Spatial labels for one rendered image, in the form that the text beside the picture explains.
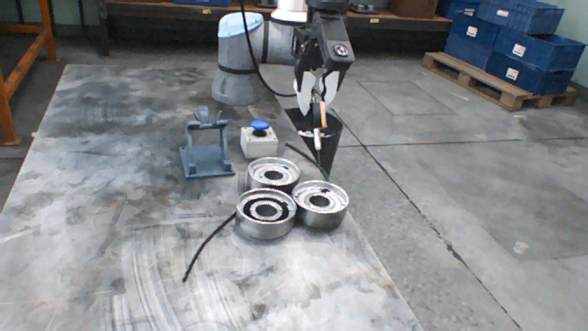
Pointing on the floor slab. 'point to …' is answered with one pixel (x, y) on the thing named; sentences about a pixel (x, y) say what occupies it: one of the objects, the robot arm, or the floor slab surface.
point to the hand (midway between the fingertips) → (314, 110)
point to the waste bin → (329, 142)
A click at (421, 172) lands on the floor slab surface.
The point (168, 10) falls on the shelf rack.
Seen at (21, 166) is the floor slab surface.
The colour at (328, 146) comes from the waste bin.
